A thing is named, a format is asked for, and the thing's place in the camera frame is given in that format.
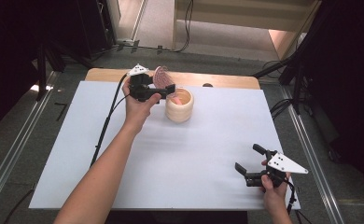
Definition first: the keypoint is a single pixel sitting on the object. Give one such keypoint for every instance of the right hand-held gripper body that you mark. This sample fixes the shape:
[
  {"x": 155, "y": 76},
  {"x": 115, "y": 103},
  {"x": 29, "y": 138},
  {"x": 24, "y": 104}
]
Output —
[{"x": 282, "y": 165}]

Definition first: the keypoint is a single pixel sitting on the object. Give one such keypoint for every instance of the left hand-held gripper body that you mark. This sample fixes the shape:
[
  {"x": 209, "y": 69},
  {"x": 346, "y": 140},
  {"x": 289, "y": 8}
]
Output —
[{"x": 141, "y": 88}]

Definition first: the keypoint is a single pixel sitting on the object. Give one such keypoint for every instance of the pink hairbrush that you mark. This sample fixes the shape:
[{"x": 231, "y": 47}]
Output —
[{"x": 161, "y": 77}]

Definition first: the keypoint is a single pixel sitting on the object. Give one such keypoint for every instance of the cream ribbed holder cup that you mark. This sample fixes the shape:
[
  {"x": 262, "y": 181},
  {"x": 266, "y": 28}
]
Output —
[{"x": 180, "y": 113}]

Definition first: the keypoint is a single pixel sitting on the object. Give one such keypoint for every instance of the person's left hand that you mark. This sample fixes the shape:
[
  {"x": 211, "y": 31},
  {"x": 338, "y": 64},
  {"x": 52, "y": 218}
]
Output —
[{"x": 136, "y": 113}]

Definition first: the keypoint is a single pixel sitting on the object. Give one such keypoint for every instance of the person's right hand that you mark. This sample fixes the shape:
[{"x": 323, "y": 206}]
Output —
[{"x": 275, "y": 194}]

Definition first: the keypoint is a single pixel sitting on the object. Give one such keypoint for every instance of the white table sheet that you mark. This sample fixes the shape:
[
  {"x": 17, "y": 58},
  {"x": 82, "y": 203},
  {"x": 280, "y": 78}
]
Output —
[{"x": 186, "y": 161}]

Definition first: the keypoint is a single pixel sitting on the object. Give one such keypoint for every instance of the wooden table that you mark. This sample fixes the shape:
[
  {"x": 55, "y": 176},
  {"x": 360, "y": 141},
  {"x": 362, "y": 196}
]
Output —
[{"x": 233, "y": 82}]

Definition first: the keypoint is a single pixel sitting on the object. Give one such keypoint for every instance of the black metal stand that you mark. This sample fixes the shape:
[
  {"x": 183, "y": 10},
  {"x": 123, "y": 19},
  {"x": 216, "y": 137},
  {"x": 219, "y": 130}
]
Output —
[
  {"x": 297, "y": 93},
  {"x": 41, "y": 77}
]

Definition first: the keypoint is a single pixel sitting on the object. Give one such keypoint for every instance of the dark curtain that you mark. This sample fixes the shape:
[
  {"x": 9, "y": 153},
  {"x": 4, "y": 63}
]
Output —
[{"x": 354, "y": 77}]

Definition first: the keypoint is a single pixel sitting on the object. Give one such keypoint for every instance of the aluminium floor rail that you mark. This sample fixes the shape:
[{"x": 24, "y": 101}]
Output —
[
  {"x": 15, "y": 149},
  {"x": 310, "y": 149}
]

